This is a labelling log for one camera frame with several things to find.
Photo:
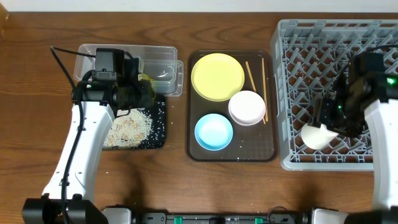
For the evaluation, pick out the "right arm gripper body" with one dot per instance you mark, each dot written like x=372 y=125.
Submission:
x=325 y=113

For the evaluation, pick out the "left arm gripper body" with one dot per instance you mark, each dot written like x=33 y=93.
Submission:
x=144 y=94

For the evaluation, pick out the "white green cup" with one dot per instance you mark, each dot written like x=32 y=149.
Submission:
x=317 y=138

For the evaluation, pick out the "rice food waste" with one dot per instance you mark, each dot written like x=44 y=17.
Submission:
x=130 y=129

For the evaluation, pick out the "pink bowl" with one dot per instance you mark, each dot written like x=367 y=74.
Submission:
x=247 y=108

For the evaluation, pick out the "light blue bowl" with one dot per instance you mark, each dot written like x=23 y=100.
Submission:
x=213 y=132

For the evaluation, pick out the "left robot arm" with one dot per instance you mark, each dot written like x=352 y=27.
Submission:
x=111 y=86

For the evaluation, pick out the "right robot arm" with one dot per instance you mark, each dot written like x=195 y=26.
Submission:
x=365 y=98

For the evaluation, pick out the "black waste tray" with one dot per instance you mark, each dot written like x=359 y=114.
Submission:
x=157 y=130

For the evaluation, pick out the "grey dishwasher rack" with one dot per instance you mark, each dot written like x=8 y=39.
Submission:
x=307 y=57

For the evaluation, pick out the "clear plastic bin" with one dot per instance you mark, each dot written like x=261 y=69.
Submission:
x=159 y=63

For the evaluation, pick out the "right wooden chopstick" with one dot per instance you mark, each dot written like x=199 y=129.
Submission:
x=264 y=91

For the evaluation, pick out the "dark brown serving tray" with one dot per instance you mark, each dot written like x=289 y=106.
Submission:
x=256 y=143

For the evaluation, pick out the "yellow plate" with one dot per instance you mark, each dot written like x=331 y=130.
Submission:
x=217 y=77

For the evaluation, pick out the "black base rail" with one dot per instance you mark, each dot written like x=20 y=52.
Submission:
x=276 y=215

